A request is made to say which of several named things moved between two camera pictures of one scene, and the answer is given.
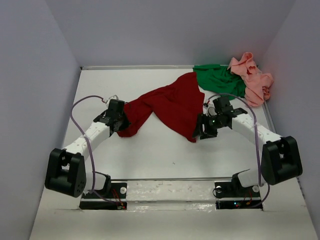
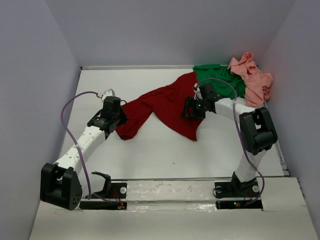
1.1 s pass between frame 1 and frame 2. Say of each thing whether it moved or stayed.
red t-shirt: stayed
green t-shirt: stayed
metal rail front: stayed
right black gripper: moved
